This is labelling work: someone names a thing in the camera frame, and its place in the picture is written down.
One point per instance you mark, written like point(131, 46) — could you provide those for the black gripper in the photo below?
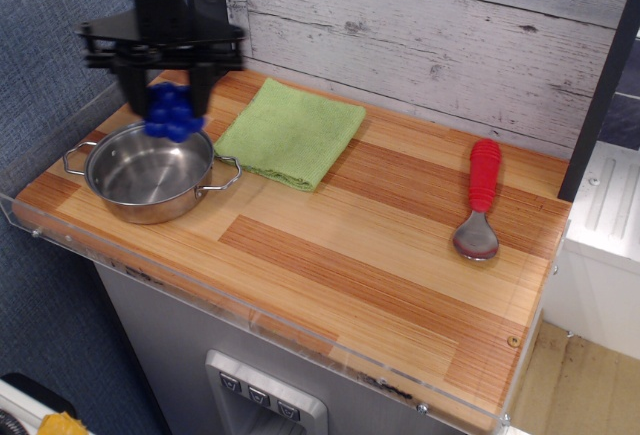
point(162, 34)

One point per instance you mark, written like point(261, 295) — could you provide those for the blue toy grape bunch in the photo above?
point(171, 114)

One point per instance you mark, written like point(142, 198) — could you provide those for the stainless steel pot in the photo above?
point(147, 180)

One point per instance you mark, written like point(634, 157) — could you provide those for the green folded cloth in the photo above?
point(290, 136)

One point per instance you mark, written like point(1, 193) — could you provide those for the grey toy fridge cabinet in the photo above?
point(171, 339)

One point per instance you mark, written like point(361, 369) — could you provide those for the clear acrylic table guard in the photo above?
point(361, 276)

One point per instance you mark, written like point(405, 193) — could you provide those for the silver dispenser button panel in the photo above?
point(250, 401)

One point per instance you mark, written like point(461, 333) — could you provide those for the black and yellow object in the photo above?
point(25, 404)

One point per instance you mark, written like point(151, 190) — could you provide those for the white toy sink unit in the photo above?
point(593, 291)

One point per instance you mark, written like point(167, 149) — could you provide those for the red handled metal spoon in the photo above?
point(474, 239)

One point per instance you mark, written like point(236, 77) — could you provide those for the right black vertical post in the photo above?
point(614, 65)

